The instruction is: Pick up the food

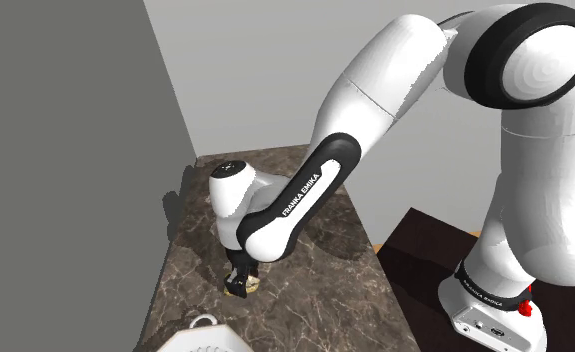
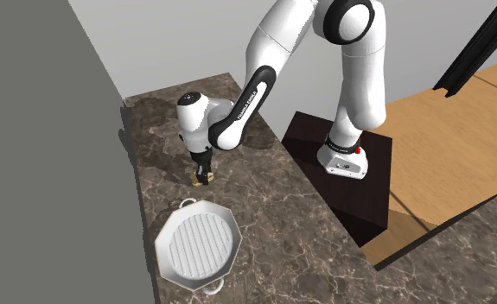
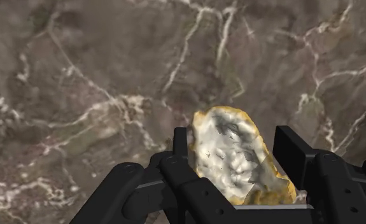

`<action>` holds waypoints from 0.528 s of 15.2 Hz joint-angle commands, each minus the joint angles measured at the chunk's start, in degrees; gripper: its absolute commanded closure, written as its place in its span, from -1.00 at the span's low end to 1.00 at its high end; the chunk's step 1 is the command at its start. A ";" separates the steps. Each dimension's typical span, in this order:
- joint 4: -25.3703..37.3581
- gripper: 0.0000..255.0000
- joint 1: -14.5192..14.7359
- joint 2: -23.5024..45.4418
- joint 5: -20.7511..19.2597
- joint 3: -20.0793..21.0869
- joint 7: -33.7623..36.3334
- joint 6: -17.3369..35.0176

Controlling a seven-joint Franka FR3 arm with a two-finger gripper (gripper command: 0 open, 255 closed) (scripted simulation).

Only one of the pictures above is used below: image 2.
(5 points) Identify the small tan block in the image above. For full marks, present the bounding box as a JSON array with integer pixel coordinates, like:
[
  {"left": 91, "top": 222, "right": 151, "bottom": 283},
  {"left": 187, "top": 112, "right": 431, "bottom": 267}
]
[{"left": 191, "top": 170, "right": 213, "bottom": 188}]

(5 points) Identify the white octagonal grill pan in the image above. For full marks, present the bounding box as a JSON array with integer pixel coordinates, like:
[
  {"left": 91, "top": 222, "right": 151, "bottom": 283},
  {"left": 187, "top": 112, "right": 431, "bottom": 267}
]
[{"left": 153, "top": 197, "right": 244, "bottom": 295}]

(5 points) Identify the dark robot stand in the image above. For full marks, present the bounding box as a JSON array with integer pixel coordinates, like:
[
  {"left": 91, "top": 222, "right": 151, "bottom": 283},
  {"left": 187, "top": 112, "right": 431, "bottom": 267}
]
[{"left": 281, "top": 111, "right": 393, "bottom": 248}]

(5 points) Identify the black door frame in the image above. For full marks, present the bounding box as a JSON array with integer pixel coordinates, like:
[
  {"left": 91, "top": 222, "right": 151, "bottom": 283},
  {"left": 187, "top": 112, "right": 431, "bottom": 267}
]
[{"left": 431, "top": 0, "right": 497, "bottom": 98}]

